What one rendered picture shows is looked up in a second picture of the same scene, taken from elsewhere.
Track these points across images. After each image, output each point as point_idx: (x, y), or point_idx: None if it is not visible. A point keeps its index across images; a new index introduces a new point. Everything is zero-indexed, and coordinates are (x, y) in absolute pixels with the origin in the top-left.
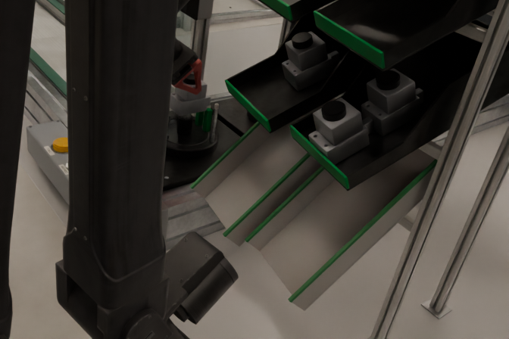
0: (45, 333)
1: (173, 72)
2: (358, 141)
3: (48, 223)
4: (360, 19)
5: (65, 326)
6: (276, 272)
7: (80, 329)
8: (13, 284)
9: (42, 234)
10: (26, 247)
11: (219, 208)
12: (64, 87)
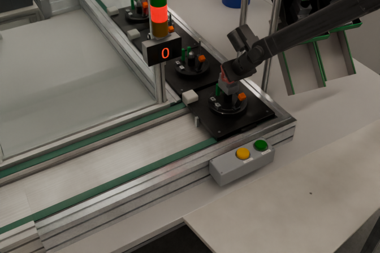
0: (346, 170)
1: (254, 69)
2: None
3: (272, 178)
4: None
5: (340, 164)
6: (332, 79)
7: (340, 158)
8: (321, 186)
9: (282, 179)
10: (294, 184)
11: (298, 90)
12: (152, 166)
